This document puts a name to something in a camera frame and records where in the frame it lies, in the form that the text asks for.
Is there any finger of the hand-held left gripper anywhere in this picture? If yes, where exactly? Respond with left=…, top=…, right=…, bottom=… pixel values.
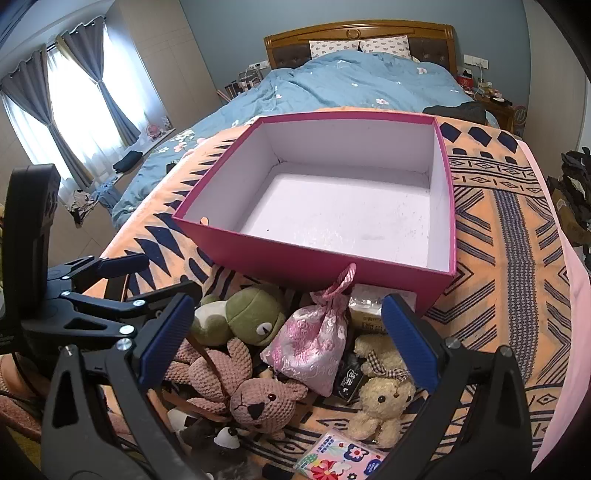
left=46, top=253, right=151, bottom=288
left=46, top=279, right=204, bottom=340

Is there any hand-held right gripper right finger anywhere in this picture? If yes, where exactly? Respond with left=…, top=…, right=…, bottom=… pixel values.
left=381, top=293, right=536, bottom=480

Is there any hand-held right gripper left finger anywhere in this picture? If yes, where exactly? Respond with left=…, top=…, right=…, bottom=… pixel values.
left=41, top=293, right=218, bottom=480

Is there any yellow tissue packet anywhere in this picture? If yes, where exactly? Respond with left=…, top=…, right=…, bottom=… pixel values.
left=348, top=295, right=391, bottom=335

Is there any cream teddy bear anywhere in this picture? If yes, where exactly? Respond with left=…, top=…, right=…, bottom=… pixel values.
left=346, top=335, right=416, bottom=448

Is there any white tissue packet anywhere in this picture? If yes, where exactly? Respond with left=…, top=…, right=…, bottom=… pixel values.
left=353, top=284, right=419, bottom=315

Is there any small black box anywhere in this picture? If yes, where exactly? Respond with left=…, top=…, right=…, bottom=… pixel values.
left=335, top=355, right=370, bottom=400

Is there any green frog plush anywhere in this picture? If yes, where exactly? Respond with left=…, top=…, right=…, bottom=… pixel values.
left=191, top=285, right=289, bottom=347

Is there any pink brocade pouch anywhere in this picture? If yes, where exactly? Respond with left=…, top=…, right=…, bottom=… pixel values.
left=260, top=263, right=358, bottom=398

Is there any pink knitted bear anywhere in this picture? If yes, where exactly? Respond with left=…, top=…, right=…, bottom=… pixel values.
left=164, top=337, right=309, bottom=439

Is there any brown and white dog plush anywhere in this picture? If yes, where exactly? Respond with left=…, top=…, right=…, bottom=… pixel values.
left=166, top=406, right=250, bottom=467

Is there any floral tissue packet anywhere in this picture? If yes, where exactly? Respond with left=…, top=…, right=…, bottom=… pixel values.
left=293, top=429, right=389, bottom=480

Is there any pink cardboard box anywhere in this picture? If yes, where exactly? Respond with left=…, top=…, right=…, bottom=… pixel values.
left=172, top=113, right=458, bottom=319

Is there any crumpled cloth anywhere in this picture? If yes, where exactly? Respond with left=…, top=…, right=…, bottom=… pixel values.
left=67, top=182, right=116, bottom=227

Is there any black cloth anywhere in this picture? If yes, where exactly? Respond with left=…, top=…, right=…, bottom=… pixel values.
left=113, top=150, right=144, bottom=174

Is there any grey curtain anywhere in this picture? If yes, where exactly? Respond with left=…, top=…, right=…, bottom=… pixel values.
left=58, top=28, right=141, bottom=146
left=0, top=48, right=93, bottom=190

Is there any orange patterned blanket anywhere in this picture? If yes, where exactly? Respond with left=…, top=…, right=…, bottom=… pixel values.
left=83, top=107, right=583, bottom=480

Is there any pink bed sheet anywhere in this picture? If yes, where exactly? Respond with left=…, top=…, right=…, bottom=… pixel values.
left=517, top=138, right=589, bottom=467

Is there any beige wardrobe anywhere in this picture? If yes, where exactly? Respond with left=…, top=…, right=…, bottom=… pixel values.
left=104, top=0, right=222, bottom=134

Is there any row of cosmetics bottles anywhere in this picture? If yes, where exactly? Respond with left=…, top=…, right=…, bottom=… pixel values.
left=217, top=69, right=264, bottom=100

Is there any pile of dark clothes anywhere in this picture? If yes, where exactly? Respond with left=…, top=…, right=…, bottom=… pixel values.
left=547, top=150, right=591, bottom=250

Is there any black clothing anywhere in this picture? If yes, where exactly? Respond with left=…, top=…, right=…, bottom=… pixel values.
left=422, top=102, right=488, bottom=125

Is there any wooden nightstand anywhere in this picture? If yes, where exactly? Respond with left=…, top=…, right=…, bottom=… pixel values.
left=475, top=90, right=515, bottom=134

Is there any blue flowered duvet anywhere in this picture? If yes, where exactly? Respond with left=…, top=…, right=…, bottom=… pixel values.
left=111, top=50, right=499, bottom=232

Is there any white patterned pillow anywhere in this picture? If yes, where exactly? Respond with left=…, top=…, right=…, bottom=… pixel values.
left=359, top=36, right=411, bottom=58
left=309, top=39, right=360, bottom=60

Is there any wooden bed headboard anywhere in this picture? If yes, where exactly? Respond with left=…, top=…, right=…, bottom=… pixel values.
left=264, top=21, right=458, bottom=77

